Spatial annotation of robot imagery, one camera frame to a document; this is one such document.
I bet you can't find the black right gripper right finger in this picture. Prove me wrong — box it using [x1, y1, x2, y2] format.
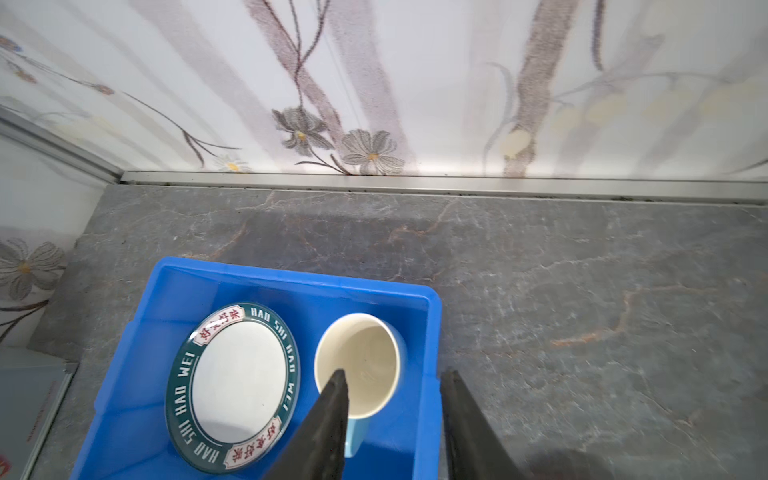
[440, 370, 526, 479]

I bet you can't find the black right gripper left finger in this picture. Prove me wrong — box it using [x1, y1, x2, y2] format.
[263, 369, 349, 480]

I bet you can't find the light blue ceramic mug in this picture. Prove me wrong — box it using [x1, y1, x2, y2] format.
[314, 313, 407, 458]

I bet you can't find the blue plastic bin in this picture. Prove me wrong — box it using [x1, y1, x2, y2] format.
[73, 257, 441, 479]

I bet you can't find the aluminium frame rail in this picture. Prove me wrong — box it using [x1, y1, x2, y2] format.
[1, 106, 767, 207]

